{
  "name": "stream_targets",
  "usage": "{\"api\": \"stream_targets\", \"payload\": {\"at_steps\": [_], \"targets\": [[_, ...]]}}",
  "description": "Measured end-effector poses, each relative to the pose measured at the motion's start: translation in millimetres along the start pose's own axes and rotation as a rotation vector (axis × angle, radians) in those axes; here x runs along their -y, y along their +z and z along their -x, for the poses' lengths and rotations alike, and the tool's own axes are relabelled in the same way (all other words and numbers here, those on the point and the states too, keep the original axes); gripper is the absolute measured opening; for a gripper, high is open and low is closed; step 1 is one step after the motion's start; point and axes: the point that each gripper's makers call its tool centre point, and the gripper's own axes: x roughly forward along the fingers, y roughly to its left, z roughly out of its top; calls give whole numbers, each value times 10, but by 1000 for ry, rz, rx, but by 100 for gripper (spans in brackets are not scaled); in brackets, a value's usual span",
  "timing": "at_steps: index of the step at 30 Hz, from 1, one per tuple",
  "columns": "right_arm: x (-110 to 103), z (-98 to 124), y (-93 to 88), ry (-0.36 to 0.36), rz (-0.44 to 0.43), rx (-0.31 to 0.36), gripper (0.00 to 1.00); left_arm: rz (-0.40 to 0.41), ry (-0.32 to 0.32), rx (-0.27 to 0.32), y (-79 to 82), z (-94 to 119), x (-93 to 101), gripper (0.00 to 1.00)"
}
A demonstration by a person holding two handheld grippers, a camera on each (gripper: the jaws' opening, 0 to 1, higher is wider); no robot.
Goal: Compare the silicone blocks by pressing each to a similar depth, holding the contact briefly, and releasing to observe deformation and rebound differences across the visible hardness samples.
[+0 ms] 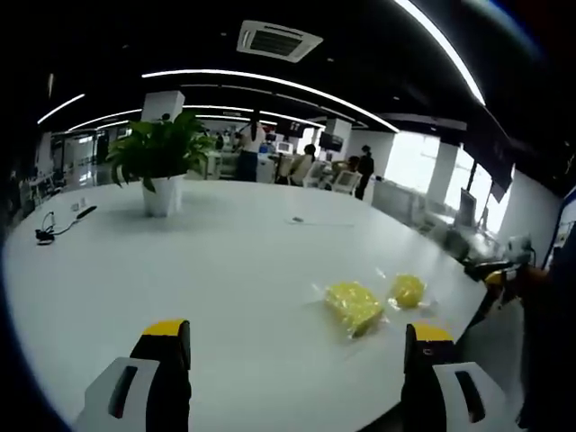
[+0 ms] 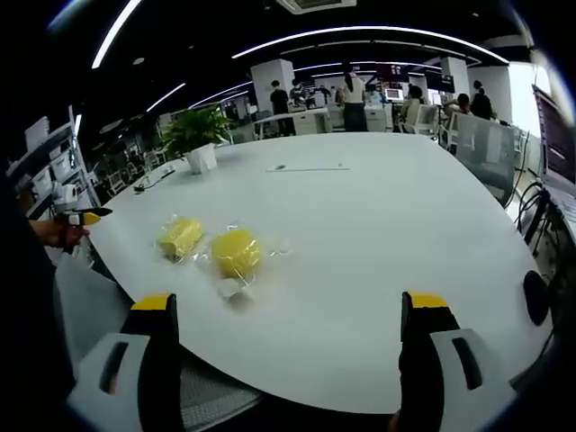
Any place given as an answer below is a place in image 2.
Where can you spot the person's dark clothing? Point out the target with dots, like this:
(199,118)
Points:
(27,315)

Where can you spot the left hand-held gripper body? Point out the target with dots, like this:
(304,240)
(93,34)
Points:
(66,194)

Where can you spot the person's left hand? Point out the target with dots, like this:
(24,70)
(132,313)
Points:
(56,234)

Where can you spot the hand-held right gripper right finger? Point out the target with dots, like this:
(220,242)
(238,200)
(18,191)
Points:
(420,360)

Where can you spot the open laptop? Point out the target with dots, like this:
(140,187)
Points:
(558,135)

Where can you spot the square yellow silicone block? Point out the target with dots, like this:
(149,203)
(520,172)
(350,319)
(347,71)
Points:
(181,236)

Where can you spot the storage shelf with boxes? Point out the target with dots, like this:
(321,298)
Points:
(49,166)

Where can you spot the potted green plant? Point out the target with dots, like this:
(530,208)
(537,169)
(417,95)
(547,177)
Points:
(198,130)

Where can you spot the white office desk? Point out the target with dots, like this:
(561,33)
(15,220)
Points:
(292,119)

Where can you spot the round yellow silicone block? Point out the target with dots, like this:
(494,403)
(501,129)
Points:
(237,253)

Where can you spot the computer monitor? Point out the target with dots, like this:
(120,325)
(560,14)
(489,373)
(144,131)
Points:
(393,94)

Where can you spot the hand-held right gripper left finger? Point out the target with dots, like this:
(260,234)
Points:
(157,360)

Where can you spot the black oval object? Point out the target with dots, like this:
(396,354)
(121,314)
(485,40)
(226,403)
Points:
(537,297)

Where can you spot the grey mesh office chair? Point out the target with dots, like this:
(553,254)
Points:
(488,153)
(94,297)

